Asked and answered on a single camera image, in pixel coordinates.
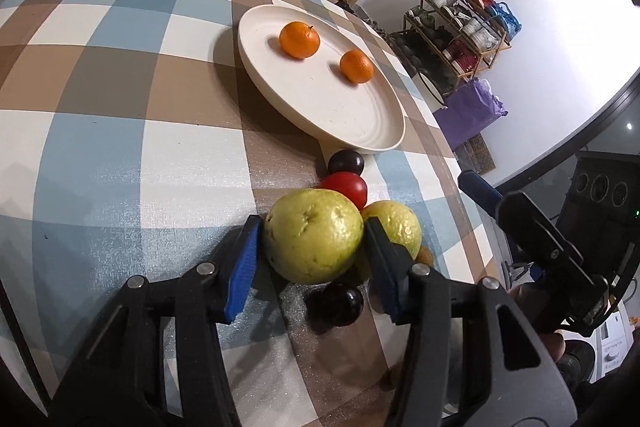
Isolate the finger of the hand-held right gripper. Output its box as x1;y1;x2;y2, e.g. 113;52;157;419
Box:
457;171;608;308

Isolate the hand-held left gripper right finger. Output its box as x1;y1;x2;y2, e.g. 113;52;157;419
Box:
364;217;596;427

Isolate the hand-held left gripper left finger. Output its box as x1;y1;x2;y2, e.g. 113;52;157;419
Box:
47;214;266;427

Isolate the green mottled round fruit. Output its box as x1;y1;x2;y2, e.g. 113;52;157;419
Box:
361;200;423;260

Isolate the dark purple plum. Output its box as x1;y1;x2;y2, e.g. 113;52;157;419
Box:
327;149;365;175
305;282;365;329

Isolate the pale yellow-green guava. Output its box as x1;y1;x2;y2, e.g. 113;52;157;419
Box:
263;188;365;285

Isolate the red tomato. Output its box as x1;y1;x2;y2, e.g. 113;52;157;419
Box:
319;172;369;210

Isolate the cream round plate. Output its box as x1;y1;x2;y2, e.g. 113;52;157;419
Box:
238;5;406;155

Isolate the person's right hand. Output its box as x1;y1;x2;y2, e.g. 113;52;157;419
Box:
516;284;568;361

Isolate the patterned floor mat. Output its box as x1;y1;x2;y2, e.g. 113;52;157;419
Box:
457;133;497;172

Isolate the white appliance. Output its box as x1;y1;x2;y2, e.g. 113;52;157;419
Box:
595;307;636;378

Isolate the purple plastic bag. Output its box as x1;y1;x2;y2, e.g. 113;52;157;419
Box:
434;78;508;150

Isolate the white round stool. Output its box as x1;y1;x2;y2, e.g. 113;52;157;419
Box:
417;69;448;110

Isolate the black box with round holes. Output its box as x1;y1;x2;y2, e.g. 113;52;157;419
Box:
555;151;640;258

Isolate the wooden shoe rack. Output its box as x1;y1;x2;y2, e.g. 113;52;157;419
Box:
402;0;513;82

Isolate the small orange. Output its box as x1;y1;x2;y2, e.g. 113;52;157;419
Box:
339;49;375;84

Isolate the blue bag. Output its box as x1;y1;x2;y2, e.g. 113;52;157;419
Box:
487;1;522;38

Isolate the row of dark shoes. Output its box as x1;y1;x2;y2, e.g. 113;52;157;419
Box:
332;0;391;38

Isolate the checked tablecloth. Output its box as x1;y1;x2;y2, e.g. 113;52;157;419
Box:
0;0;506;427

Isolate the large orange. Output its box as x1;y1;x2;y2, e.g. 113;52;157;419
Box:
278;21;321;60

